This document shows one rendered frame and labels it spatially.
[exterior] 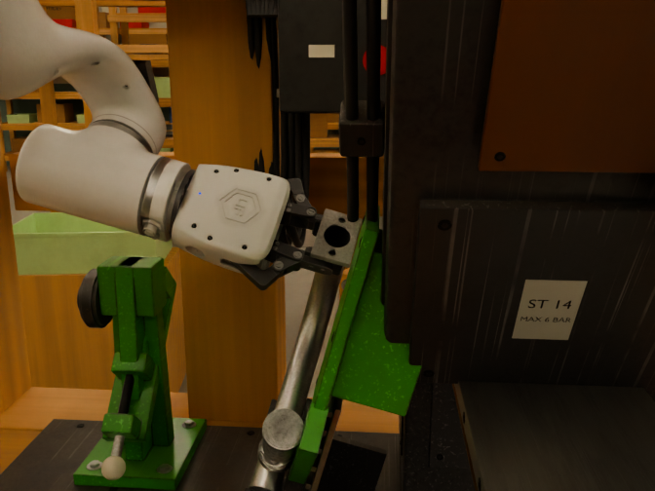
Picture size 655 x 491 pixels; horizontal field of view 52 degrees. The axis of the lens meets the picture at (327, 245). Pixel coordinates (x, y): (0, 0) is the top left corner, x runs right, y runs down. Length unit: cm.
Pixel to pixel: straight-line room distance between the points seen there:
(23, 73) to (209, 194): 20
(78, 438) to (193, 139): 45
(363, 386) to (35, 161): 38
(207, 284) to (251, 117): 25
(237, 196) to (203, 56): 31
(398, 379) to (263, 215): 21
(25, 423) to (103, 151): 56
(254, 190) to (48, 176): 20
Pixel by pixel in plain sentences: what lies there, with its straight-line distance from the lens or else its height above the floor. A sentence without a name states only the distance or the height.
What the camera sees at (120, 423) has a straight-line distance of 86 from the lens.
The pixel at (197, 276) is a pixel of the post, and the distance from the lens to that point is 99.
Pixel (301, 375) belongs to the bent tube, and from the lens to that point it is 74.
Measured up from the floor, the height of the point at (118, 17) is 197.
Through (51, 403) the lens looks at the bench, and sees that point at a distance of 120.
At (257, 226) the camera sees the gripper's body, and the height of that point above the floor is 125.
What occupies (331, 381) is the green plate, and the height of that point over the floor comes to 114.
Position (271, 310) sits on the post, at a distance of 98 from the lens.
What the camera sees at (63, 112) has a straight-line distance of 1058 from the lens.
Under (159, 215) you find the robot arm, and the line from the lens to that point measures 67.
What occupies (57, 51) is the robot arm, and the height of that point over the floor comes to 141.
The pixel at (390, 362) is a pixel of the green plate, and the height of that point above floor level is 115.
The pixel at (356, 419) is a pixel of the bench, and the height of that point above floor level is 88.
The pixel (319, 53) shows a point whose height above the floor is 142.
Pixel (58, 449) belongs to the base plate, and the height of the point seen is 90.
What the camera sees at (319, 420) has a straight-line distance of 60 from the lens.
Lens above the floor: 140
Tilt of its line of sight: 14 degrees down
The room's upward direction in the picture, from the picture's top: straight up
